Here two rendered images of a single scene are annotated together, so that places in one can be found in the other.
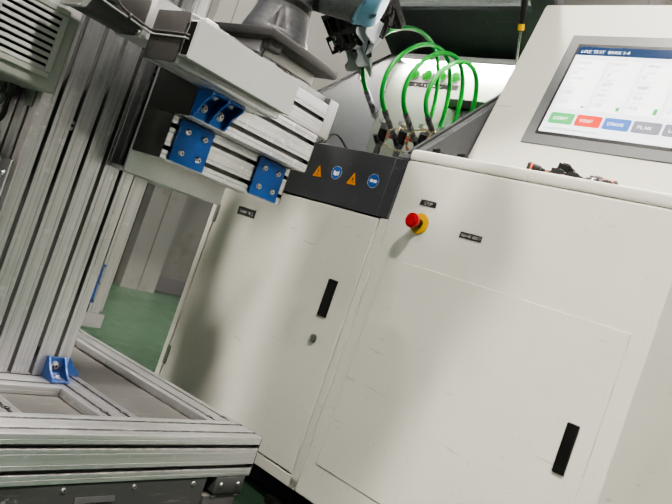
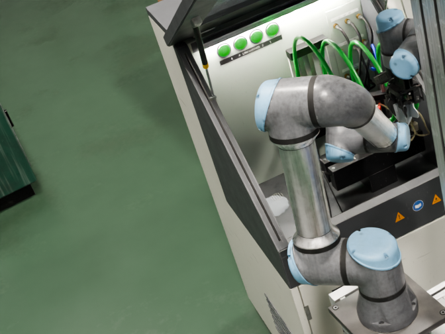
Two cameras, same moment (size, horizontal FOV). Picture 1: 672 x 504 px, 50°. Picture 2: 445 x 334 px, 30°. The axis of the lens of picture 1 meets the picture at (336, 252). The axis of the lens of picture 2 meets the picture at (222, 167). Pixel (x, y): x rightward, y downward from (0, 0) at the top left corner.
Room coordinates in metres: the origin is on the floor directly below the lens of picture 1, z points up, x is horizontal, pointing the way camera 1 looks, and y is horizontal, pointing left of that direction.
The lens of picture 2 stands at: (1.18, 2.03, 2.54)
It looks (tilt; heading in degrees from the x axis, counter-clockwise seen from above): 32 degrees down; 307
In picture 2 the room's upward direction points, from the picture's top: 19 degrees counter-clockwise
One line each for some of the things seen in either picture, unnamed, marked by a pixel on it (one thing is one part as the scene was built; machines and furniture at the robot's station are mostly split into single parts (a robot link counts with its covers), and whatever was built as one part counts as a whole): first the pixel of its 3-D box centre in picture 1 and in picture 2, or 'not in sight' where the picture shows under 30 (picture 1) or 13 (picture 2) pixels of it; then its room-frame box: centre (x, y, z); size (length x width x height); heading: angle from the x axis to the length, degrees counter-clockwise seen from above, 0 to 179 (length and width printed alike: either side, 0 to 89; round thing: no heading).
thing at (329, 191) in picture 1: (310, 170); (380, 220); (2.07, 0.15, 0.87); 0.62 x 0.04 x 0.16; 47
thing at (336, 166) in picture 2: not in sight; (374, 162); (2.16, -0.10, 0.91); 0.34 x 0.10 x 0.15; 47
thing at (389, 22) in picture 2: not in sight; (393, 32); (1.93, 0.11, 1.51); 0.09 x 0.08 x 0.11; 175
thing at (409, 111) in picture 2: (371, 35); (412, 112); (1.92, 0.10, 1.25); 0.06 x 0.03 x 0.09; 137
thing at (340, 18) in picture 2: not in sight; (352, 46); (2.27, -0.37, 1.20); 0.13 x 0.03 x 0.31; 47
